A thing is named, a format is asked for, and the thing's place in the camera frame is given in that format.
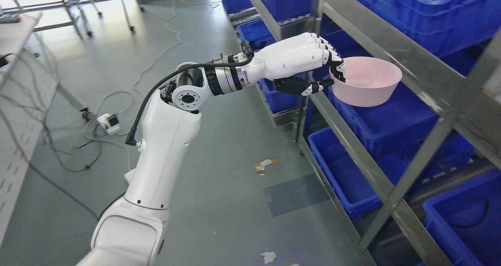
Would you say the white power strip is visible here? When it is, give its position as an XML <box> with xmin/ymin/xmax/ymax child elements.
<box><xmin>96</xmin><ymin>114</ymin><xmax>121</xmax><ymax>136</ymax></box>

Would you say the pink plastic bowl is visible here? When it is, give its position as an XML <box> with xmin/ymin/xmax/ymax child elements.
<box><xmin>329</xmin><ymin>56</ymin><xmax>402</xmax><ymax>107</ymax></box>

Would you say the steel shelf rack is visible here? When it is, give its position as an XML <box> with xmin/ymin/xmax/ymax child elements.
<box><xmin>250</xmin><ymin>0</ymin><xmax>500</xmax><ymax>266</ymax></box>

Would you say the white perforated table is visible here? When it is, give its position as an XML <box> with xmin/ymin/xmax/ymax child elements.
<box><xmin>0</xmin><ymin>11</ymin><xmax>57</xmax><ymax>241</ymax></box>

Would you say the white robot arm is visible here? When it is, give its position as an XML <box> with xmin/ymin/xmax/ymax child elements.
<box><xmin>78</xmin><ymin>52</ymin><xmax>267</xmax><ymax>266</ymax></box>

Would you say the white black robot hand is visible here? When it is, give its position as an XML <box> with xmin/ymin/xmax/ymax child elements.
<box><xmin>241</xmin><ymin>33</ymin><xmax>347</xmax><ymax>96</ymax></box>

